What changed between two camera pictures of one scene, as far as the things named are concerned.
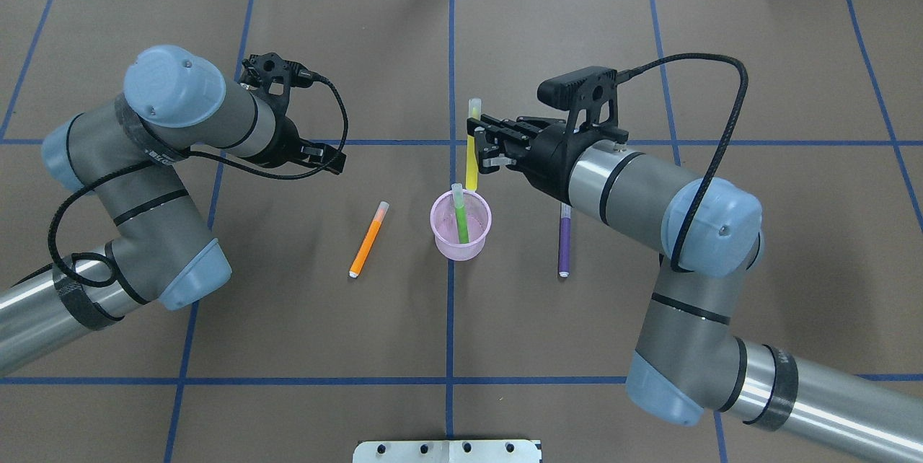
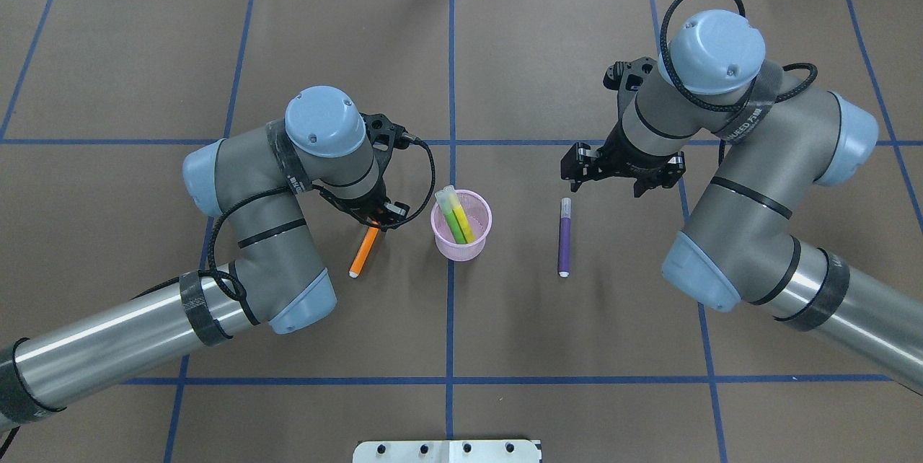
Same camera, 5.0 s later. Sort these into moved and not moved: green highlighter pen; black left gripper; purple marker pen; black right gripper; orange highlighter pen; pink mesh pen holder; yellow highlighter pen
Moved: green highlighter pen; yellow highlighter pen; black left gripper; black right gripper
Not moved: pink mesh pen holder; purple marker pen; orange highlighter pen
